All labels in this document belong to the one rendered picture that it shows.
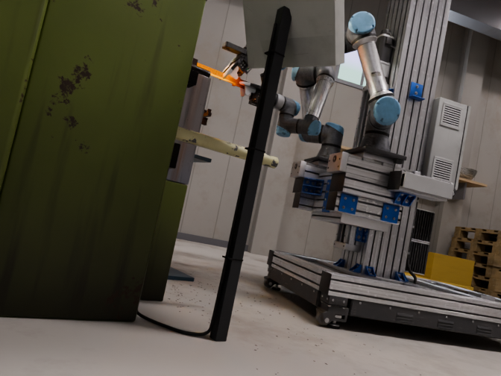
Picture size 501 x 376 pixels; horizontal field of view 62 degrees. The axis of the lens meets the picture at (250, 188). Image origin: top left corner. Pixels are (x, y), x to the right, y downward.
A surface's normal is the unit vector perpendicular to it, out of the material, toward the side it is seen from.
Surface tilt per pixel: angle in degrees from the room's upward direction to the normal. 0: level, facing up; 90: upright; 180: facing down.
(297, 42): 120
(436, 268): 90
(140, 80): 90
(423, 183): 90
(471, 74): 90
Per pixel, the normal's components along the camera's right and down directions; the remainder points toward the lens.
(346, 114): 0.26, -0.02
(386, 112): -0.09, 0.03
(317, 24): -0.55, 0.34
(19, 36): 0.54, 0.04
